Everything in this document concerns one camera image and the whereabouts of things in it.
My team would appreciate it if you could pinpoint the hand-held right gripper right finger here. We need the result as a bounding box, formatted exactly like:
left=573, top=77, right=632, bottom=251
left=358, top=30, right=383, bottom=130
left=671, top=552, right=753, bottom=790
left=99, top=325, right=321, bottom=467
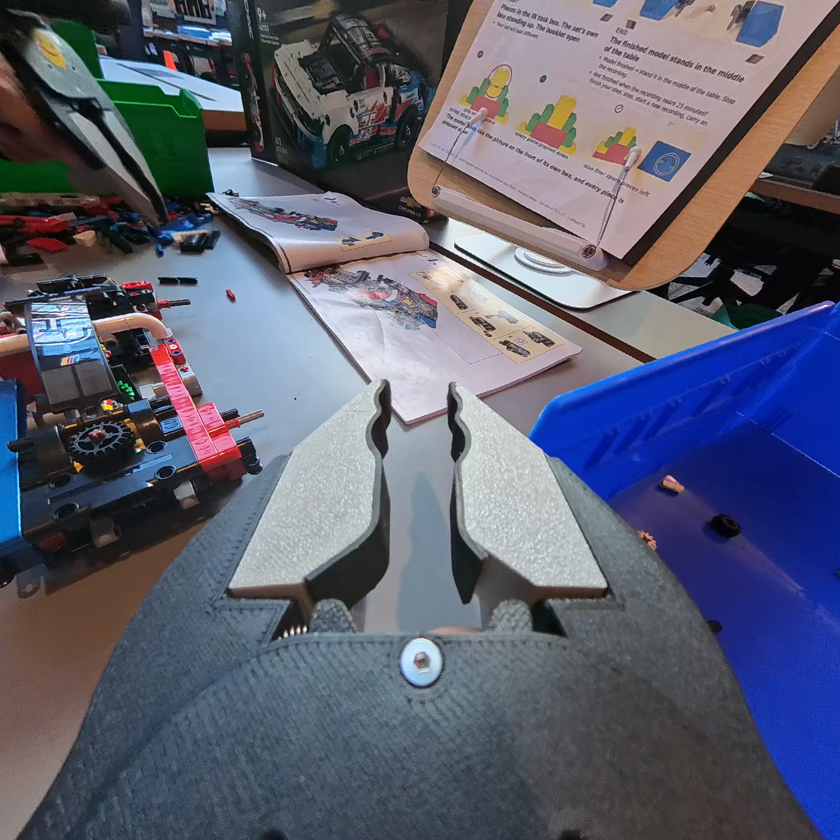
left=448, top=382, right=608, bottom=605

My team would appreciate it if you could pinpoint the blue plastic bin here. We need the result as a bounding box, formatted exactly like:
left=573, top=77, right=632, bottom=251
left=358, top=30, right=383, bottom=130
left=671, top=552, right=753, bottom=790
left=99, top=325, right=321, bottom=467
left=530, top=302, right=840, bottom=840

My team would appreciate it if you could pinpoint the printed instruction sheet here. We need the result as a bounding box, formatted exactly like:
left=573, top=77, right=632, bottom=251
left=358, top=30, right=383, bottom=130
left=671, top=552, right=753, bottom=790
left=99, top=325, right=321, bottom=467
left=420, top=0, right=840, bottom=260

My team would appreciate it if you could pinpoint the pile of bricks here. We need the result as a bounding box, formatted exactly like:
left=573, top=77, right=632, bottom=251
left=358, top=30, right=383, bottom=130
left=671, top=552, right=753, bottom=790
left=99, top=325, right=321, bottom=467
left=0, top=190, right=224, bottom=266

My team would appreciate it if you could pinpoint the wooden document stand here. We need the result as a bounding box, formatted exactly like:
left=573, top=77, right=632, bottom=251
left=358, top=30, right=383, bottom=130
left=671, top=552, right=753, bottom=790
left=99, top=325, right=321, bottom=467
left=407, top=0, right=840, bottom=311

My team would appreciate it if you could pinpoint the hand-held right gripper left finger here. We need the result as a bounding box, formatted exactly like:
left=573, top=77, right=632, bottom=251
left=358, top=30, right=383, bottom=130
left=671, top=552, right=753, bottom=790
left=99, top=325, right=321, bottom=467
left=228, top=379, right=393, bottom=610

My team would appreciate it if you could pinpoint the toy brick car chassis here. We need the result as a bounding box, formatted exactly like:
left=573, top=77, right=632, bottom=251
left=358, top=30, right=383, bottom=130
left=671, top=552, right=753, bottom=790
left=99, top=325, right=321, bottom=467
left=0, top=274, right=265, bottom=578

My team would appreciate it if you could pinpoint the toy set cardboard box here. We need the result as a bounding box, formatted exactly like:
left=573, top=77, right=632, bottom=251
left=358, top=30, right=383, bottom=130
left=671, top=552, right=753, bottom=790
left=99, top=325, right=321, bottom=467
left=226, top=0, right=450, bottom=207

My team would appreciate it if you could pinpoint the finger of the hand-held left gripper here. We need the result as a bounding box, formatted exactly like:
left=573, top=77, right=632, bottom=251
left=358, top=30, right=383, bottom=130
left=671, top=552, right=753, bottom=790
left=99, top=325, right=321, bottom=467
left=84, top=104, right=172, bottom=225
left=67, top=146, right=163, bottom=225

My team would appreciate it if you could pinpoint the toy building instruction booklet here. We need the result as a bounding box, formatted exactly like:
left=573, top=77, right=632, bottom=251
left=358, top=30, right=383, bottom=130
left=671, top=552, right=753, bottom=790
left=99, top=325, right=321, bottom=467
left=206, top=190, right=583, bottom=426

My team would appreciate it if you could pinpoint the green plastic bin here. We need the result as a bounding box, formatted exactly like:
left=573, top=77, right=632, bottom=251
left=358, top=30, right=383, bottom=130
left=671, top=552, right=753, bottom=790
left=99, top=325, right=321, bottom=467
left=49, top=18, right=105, bottom=81
left=0, top=79, right=214, bottom=201

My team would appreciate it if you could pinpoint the black rolling chair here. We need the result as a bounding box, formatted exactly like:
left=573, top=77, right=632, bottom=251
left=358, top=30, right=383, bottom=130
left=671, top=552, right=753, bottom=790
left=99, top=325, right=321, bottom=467
left=663, top=190, right=840, bottom=329

